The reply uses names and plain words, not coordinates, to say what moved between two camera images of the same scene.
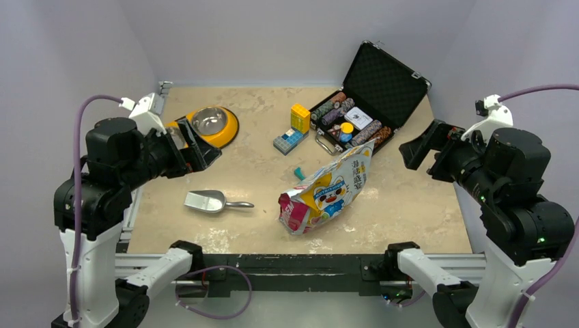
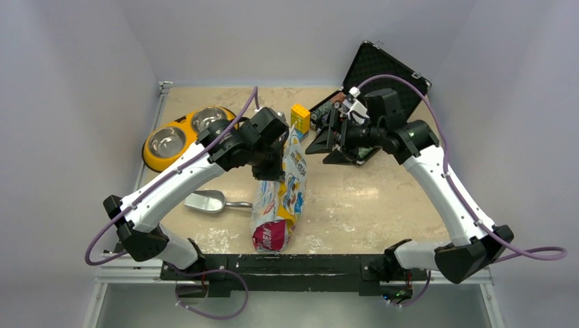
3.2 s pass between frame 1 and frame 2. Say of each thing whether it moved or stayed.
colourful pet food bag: moved
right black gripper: moved
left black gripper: moved
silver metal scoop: stayed
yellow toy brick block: stayed
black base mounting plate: stayed
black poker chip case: stayed
